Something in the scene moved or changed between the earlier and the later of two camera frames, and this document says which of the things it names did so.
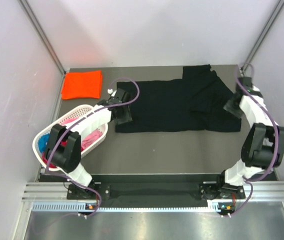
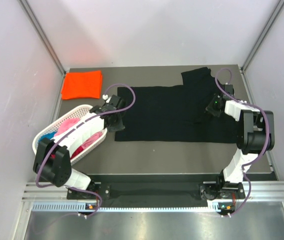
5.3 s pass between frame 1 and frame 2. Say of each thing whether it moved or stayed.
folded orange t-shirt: stayed
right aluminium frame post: stayed
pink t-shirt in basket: stayed
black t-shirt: moved
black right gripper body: moved
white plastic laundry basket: stayed
